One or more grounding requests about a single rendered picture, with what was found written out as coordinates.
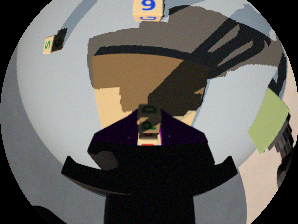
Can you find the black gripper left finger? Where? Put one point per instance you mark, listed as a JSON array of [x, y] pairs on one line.
[[120, 131]]

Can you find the tan block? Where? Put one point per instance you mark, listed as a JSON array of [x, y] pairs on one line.
[[53, 43], [149, 118], [148, 10], [148, 138]]

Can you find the tan flat mat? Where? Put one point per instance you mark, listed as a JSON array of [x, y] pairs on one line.
[[125, 80]]

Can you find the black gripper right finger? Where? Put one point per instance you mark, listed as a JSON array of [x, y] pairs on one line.
[[178, 131]]

